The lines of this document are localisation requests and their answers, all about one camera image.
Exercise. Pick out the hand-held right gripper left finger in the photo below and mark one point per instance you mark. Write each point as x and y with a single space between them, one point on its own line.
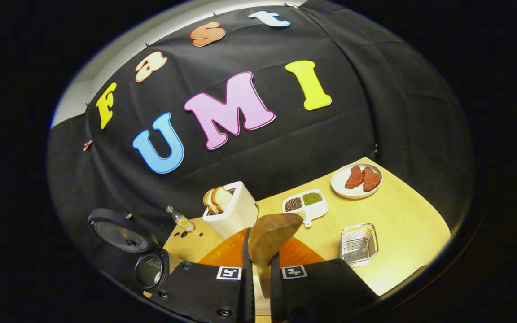
204 291

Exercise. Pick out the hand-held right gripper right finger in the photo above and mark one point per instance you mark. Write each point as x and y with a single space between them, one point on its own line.
321 291

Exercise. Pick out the wooden spoon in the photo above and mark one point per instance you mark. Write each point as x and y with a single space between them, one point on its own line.
269 237

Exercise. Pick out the dark lidded rice cooker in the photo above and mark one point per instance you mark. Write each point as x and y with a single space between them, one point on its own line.
121 233

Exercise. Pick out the small clear glass bottle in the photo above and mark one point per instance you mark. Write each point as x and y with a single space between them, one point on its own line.
181 220

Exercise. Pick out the white divided grain dish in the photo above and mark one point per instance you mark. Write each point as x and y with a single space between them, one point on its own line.
319 210

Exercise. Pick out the white toaster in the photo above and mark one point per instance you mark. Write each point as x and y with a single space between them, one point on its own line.
238 215

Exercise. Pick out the white round plate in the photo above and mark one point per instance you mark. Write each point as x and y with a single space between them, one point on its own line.
339 181

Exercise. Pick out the black backdrop cloth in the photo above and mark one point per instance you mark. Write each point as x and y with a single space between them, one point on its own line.
330 121

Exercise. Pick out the pink clothespin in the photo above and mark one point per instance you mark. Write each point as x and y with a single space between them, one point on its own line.
88 145

